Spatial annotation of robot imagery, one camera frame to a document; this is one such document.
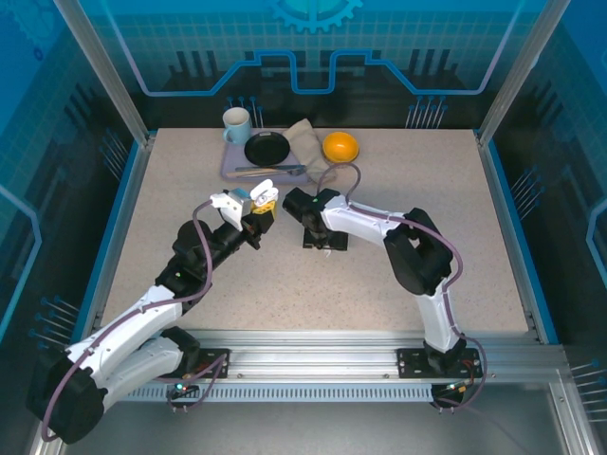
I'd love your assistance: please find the blue table edge strip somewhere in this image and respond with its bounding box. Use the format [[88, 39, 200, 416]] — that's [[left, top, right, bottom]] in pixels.
[[487, 139, 560, 346], [78, 139, 146, 343]]

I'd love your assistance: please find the beige folded cloth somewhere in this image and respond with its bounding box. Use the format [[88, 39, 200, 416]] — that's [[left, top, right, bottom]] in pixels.
[[284, 118, 339, 184]]

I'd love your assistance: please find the yellow patterned bowl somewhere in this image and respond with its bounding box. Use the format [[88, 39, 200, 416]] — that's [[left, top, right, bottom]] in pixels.
[[322, 131, 360, 166]]

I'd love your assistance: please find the light blue mug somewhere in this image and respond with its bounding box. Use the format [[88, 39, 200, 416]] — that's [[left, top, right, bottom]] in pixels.
[[221, 106, 253, 146]]

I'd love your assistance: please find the white earbud charging case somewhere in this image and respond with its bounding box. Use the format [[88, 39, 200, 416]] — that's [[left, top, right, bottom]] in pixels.
[[249, 178, 280, 206]]

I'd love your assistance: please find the aluminium corner post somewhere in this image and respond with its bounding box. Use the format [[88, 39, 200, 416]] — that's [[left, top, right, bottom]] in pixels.
[[476, 0, 570, 146], [51, 0, 157, 146]]

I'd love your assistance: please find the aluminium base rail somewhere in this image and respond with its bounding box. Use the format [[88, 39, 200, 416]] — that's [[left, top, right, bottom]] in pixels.
[[61, 329, 565, 388]]

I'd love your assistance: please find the pale wooden stick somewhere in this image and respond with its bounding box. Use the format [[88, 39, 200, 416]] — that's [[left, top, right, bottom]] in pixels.
[[226, 169, 286, 180]]

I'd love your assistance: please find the teal handled knife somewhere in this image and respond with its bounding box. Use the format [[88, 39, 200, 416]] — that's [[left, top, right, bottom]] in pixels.
[[235, 163, 307, 173]]

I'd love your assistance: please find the black plate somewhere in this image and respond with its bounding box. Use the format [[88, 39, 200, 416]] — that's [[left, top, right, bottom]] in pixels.
[[244, 131, 291, 168]]

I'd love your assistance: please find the slotted cable duct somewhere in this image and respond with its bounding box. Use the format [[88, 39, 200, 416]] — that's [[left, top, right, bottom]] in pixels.
[[75, 384, 435, 403]]

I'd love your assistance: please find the lilac serving tray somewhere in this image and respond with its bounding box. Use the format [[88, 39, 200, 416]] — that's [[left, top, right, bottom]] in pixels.
[[218, 127, 317, 182]]

